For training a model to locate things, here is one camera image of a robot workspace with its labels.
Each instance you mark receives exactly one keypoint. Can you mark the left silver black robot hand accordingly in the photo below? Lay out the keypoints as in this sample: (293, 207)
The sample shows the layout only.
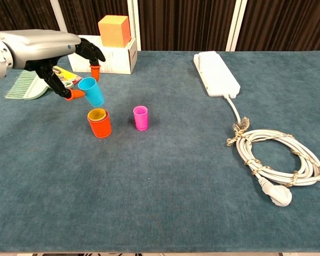
(37, 48)

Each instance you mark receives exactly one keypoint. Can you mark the light blue plastic cup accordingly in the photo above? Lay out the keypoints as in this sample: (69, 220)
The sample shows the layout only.
(94, 93)

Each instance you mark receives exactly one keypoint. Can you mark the yellow plastic cup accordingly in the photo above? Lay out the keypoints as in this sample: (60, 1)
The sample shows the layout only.
(96, 114)

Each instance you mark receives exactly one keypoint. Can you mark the pink plastic cup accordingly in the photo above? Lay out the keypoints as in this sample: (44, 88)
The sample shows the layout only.
(141, 120)

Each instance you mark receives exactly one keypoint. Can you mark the yellow battery blister pack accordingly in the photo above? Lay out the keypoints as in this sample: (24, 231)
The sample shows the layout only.
(69, 76)

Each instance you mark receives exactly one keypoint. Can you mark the mint green hand brush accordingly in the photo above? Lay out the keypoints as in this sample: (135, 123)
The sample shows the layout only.
(26, 89)

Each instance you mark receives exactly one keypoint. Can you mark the orange cube block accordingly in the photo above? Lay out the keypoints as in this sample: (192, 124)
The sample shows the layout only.
(113, 32)

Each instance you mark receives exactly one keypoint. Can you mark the white cardboard box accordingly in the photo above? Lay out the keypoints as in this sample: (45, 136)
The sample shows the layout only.
(114, 61)

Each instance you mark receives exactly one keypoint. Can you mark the orange plastic cup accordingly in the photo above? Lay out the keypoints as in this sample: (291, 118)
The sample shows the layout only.
(100, 130)

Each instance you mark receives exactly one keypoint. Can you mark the white power strip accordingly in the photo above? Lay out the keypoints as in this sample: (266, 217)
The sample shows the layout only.
(216, 74)

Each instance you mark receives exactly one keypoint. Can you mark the white partition post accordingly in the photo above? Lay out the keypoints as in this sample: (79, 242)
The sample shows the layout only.
(59, 16)
(136, 26)
(236, 26)

